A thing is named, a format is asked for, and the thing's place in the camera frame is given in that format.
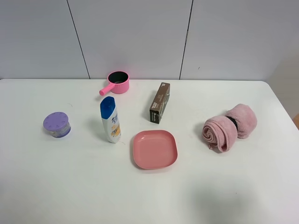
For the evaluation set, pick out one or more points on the pink toy saucepan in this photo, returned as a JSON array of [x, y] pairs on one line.
[[118, 83]]

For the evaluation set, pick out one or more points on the purple lidded round jar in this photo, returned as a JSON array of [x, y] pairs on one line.
[[57, 124]]

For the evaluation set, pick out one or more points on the rolled pink towel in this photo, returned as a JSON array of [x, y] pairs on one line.
[[220, 133]]

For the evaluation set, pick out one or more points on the black elastic band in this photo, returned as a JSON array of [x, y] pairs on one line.
[[233, 121]]

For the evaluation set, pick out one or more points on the brown cardboard box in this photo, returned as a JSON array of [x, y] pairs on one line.
[[159, 103]]

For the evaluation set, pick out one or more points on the pink square plate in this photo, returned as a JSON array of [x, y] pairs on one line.
[[154, 149]]

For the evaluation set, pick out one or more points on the white blue shampoo bottle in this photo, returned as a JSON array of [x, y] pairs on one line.
[[110, 119]]

